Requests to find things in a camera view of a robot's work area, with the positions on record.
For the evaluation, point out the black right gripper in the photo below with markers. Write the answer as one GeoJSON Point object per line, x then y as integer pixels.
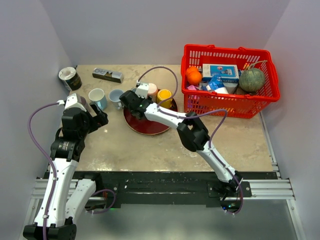
{"type": "Point", "coordinates": [137, 96]}

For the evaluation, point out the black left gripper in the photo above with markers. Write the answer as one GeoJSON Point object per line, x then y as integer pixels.
{"type": "Point", "coordinates": [100, 120]}

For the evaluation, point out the light blue faceted mug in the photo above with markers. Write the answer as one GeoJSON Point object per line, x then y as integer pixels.
{"type": "Point", "coordinates": [98, 96]}

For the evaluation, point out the pink mug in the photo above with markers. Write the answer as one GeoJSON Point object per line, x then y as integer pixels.
{"type": "Point", "coordinates": [152, 89]}

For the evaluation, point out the lilac mug black handle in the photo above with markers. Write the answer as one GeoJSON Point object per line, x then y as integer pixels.
{"type": "Point", "coordinates": [82, 101]}

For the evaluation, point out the grey footed mug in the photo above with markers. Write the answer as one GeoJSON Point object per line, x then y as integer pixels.
{"type": "Point", "coordinates": [114, 97]}

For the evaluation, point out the yellow mug black handle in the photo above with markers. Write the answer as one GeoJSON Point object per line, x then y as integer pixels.
{"type": "Point", "coordinates": [164, 94]}

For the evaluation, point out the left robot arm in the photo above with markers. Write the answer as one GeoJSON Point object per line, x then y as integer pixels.
{"type": "Point", "coordinates": [58, 214]}

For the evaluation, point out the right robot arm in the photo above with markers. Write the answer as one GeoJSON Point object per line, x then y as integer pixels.
{"type": "Point", "coordinates": [192, 132]}

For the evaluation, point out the round red lacquer tray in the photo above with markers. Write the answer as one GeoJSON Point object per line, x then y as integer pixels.
{"type": "Point", "coordinates": [142, 125]}

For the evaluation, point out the silver black rectangular box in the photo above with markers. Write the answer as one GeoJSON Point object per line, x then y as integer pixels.
{"type": "Point", "coordinates": [108, 75]}

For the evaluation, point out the black face tissue roll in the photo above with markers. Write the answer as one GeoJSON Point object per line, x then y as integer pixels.
{"type": "Point", "coordinates": [70, 78]}

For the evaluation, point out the orange ball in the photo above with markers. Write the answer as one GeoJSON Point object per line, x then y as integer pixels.
{"type": "Point", "coordinates": [194, 77]}

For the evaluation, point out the blue white bottle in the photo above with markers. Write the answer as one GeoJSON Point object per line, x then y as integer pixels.
{"type": "Point", "coordinates": [216, 85]}

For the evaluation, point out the blue white product box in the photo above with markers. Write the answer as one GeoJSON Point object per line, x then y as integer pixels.
{"type": "Point", "coordinates": [228, 72]}

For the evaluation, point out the red plastic shopping basket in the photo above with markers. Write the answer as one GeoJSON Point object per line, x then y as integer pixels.
{"type": "Point", "coordinates": [238, 103]}

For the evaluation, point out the green melon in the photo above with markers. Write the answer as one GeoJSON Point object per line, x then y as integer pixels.
{"type": "Point", "coordinates": [252, 80]}

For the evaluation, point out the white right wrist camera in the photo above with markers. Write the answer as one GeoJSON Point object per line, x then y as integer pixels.
{"type": "Point", "coordinates": [142, 89]}

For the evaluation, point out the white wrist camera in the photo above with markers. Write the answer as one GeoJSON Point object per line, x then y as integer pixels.
{"type": "Point", "coordinates": [72, 101]}
{"type": "Point", "coordinates": [142, 89]}

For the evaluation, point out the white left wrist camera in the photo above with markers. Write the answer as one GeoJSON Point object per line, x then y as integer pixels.
{"type": "Point", "coordinates": [72, 101]}

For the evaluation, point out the aluminium frame rail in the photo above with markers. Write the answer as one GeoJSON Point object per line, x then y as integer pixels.
{"type": "Point", "coordinates": [277, 189]}

